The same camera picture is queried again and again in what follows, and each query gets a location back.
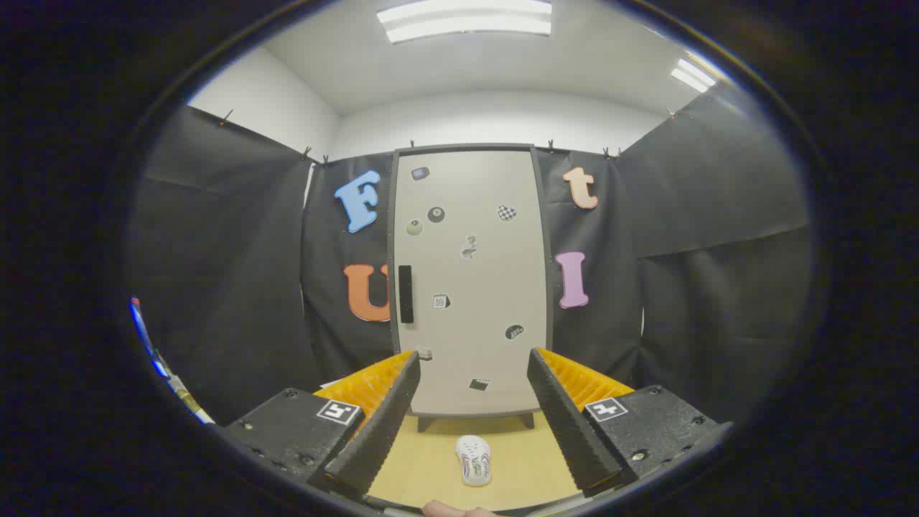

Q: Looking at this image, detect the black door handle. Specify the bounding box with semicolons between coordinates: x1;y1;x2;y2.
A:
398;265;415;324

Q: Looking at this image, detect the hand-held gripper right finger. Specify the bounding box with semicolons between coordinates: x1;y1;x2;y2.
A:
526;347;734;498

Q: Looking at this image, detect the black backdrop cloth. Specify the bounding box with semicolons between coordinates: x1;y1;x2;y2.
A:
129;79;816;426

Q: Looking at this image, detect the grey shoe cabinet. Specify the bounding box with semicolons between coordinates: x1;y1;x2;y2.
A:
388;143;556;432

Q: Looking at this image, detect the ceiling light panel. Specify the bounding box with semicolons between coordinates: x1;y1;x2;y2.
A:
670;57;719;94
376;0;554;45

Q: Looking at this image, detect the white canvas shoe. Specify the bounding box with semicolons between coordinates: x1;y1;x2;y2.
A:
455;434;493;487

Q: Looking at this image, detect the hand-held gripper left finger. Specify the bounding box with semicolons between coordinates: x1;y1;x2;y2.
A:
215;350;422;503

